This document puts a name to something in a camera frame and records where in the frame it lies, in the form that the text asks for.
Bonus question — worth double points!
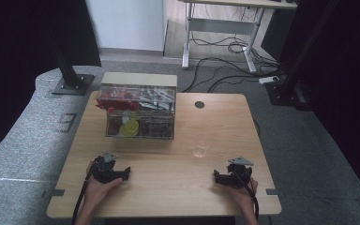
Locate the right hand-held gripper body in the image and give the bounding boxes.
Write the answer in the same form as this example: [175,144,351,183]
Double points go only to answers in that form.
[225,156,255,189]

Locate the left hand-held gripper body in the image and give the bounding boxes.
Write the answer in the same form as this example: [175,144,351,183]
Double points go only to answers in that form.
[91,151,122,185]

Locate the clear glass cup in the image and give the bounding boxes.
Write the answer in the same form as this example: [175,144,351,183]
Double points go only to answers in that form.
[193,131,209,158]

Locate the pile of dark small pieces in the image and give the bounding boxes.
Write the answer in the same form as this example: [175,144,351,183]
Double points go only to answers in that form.
[140,119,173,139]

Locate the clear acrylic organizer box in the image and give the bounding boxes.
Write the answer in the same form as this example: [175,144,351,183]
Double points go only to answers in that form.
[96,71,178,141]

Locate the person's left hand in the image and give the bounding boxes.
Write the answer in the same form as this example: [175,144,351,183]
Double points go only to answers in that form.
[83,160,124,208]

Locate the person's right hand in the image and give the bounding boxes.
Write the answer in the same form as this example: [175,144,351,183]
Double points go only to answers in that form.
[227,176,260,211]

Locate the yellow round discs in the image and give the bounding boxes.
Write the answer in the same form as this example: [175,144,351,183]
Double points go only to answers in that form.
[118,119,141,138]

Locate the red packets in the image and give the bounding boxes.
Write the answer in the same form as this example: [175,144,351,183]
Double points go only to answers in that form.
[96,88,141,113]

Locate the silver packets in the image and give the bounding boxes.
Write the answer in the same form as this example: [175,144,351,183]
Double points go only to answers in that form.
[138,87,176,111]

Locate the white power strip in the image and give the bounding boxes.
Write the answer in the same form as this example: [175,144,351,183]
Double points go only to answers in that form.
[258,75,281,85]

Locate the black metal stand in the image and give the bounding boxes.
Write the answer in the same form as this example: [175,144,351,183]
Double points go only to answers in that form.
[264,0,340,109]
[50,37,96,97]

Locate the dark curtain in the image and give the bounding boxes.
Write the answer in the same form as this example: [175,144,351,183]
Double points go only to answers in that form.
[0,0,102,165]
[261,0,360,201]

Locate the white-legged desk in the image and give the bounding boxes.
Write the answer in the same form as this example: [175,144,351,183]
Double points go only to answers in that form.
[177,0,298,75]

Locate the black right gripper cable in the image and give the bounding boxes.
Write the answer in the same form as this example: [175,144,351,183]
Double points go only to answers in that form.
[231,170,261,220]

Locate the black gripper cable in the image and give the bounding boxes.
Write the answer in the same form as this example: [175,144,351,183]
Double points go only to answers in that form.
[231,170,261,220]
[70,168,95,225]

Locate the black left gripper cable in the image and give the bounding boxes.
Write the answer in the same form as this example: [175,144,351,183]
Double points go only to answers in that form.
[70,168,95,225]

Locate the black floor cables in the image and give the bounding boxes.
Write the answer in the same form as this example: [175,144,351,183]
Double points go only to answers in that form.
[181,29,287,94]

